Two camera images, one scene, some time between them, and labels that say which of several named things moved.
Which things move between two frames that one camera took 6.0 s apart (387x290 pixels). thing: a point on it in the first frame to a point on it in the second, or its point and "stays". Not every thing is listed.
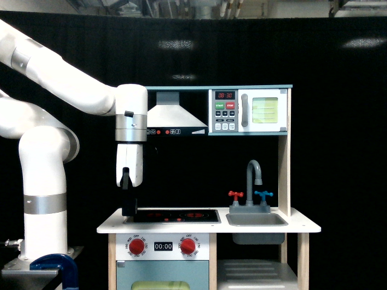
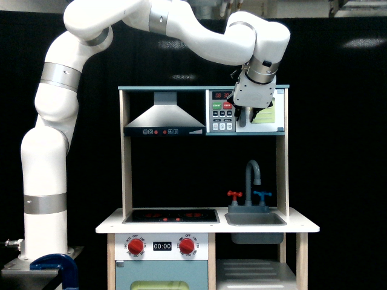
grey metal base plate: (17, 275) stays
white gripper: (131, 156) to (256, 87)
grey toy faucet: (249, 207) stays
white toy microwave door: (262, 110) stays
